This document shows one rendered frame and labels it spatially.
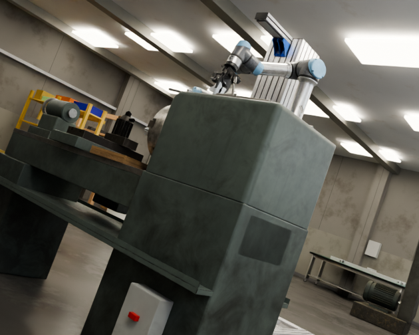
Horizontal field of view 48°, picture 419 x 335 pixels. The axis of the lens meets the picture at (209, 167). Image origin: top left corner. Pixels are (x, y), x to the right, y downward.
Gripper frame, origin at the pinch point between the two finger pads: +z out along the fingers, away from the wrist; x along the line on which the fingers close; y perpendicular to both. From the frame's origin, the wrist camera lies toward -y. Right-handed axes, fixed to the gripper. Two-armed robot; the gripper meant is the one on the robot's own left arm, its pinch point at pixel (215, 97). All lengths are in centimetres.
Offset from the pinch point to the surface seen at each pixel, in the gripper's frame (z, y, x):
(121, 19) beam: -231, 495, -166
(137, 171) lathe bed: 54, 5, 12
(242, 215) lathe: 57, -64, 15
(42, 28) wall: -241, 834, -192
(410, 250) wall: -253, 212, -908
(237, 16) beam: -242, 260, -180
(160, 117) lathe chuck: 26.2, 5.8, 17.3
